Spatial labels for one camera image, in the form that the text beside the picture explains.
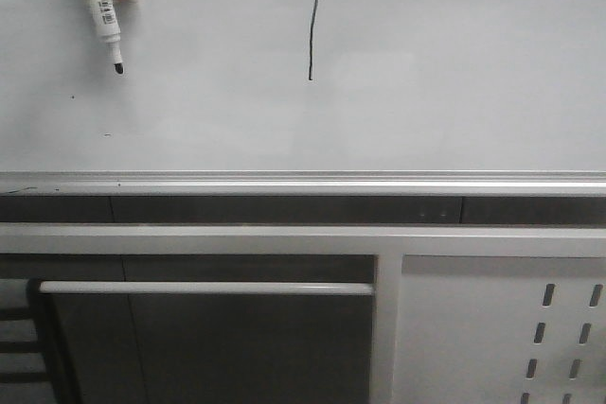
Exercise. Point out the white whiteboard marker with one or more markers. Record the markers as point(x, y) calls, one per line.
point(107, 28)

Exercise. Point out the white metal whiteboard stand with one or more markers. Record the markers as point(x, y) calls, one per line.
point(317, 314)

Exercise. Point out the dark slatted chair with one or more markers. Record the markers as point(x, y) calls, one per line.
point(28, 374)

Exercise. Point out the white whiteboard with aluminium frame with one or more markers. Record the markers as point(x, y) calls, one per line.
point(438, 97)

